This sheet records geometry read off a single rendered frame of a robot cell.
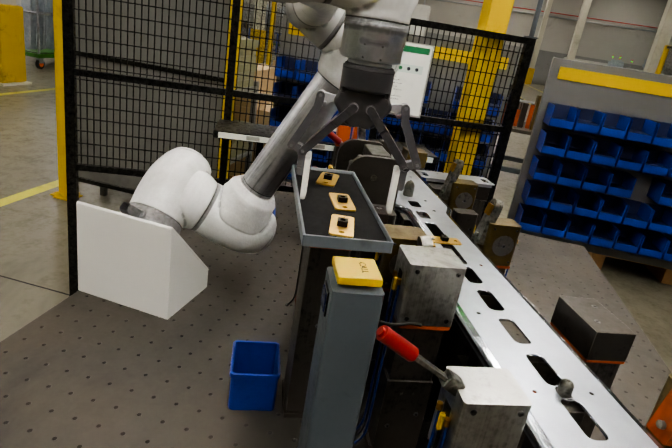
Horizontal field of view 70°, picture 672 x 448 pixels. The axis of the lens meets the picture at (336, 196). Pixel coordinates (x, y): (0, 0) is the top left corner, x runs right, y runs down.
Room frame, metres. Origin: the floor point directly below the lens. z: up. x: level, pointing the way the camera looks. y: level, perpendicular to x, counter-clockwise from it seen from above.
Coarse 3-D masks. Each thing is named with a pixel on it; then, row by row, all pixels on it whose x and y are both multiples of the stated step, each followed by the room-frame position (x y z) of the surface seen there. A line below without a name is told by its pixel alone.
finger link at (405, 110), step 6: (402, 108) 0.71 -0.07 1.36; (408, 108) 0.71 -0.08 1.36; (402, 114) 0.71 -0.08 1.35; (408, 114) 0.71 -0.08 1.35; (402, 120) 0.71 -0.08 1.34; (408, 120) 0.71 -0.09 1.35; (402, 126) 0.71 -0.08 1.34; (408, 126) 0.71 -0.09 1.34; (408, 132) 0.71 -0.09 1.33; (408, 138) 0.71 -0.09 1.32; (408, 144) 0.71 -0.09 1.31; (414, 144) 0.71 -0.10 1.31; (408, 150) 0.72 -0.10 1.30; (414, 150) 0.71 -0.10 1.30; (414, 156) 0.71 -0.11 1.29; (414, 162) 0.71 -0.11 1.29; (420, 162) 0.71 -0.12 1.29; (414, 168) 0.71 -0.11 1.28
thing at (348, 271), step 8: (336, 256) 0.61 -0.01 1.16; (336, 264) 0.58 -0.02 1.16; (344, 264) 0.59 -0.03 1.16; (352, 264) 0.59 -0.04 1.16; (360, 264) 0.59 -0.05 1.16; (368, 264) 0.60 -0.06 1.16; (336, 272) 0.56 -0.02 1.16; (344, 272) 0.56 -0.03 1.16; (352, 272) 0.57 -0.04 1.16; (360, 272) 0.57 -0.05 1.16; (368, 272) 0.57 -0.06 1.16; (376, 272) 0.58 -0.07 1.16; (336, 280) 0.56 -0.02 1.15; (344, 280) 0.55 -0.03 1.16; (352, 280) 0.55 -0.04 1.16; (360, 280) 0.55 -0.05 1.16; (368, 280) 0.56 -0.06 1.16; (376, 280) 0.56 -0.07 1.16
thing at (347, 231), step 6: (336, 216) 0.75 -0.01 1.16; (342, 216) 0.75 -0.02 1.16; (348, 216) 0.76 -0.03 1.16; (330, 222) 0.72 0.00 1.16; (336, 222) 0.72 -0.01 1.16; (342, 222) 0.71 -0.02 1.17; (348, 222) 0.73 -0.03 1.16; (330, 228) 0.69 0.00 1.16; (336, 228) 0.70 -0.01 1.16; (342, 228) 0.70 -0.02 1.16; (348, 228) 0.71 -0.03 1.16; (330, 234) 0.68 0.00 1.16; (336, 234) 0.68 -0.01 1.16; (342, 234) 0.68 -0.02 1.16; (348, 234) 0.68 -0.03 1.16
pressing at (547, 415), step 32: (416, 192) 1.51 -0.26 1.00; (416, 224) 1.21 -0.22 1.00; (448, 224) 1.25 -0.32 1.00; (480, 256) 1.07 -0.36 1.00; (480, 288) 0.90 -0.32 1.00; (512, 288) 0.92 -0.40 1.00; (480, 320) 0.77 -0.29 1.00; (512, 320) 0.79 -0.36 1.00; (544, 320) 0.82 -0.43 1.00; (480, 352) 0.68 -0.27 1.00; (512, 352) 0.69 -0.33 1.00; (544, 352) 0.70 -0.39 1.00; (544, 384) 0.62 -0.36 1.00; (576, 384) 0.63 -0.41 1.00; (544, 416) 0.55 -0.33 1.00; (608, 416) 0.57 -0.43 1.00
